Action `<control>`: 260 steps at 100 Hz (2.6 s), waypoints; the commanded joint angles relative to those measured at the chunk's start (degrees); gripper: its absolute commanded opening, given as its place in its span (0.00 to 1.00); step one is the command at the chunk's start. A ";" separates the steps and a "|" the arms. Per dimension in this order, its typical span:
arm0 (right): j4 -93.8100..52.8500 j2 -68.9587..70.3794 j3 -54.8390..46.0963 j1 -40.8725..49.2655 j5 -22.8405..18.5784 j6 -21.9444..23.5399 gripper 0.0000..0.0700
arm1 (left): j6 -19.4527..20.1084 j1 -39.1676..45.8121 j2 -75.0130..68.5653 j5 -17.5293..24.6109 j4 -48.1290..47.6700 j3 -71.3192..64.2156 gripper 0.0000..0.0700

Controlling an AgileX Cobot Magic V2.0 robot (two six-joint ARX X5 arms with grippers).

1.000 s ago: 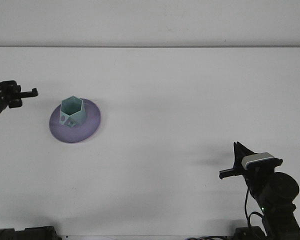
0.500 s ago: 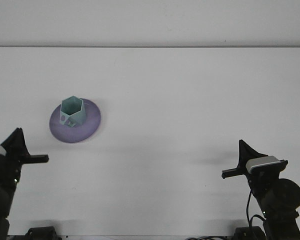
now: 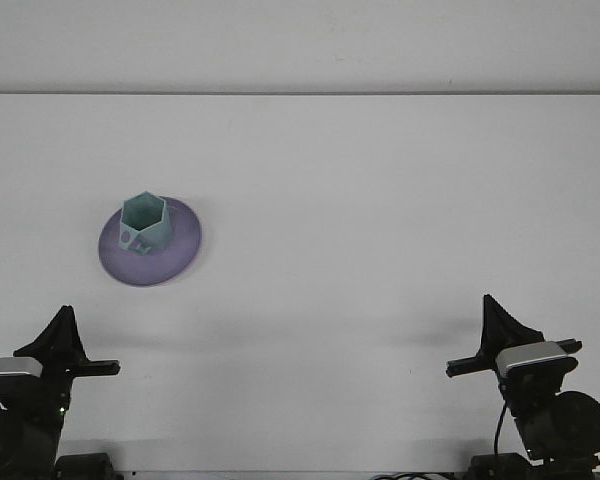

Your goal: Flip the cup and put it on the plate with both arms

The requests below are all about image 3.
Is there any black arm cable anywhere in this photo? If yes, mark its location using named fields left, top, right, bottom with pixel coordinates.
left=494, top=399, right=509, bottom=454

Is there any pale blue faceted cup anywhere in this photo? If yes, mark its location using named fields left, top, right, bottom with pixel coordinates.
left=118, top=191, right=174, bottom=256

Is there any pale purple round plate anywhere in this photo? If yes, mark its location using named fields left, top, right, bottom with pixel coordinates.
left=98, top=196, right=204, bottom=288

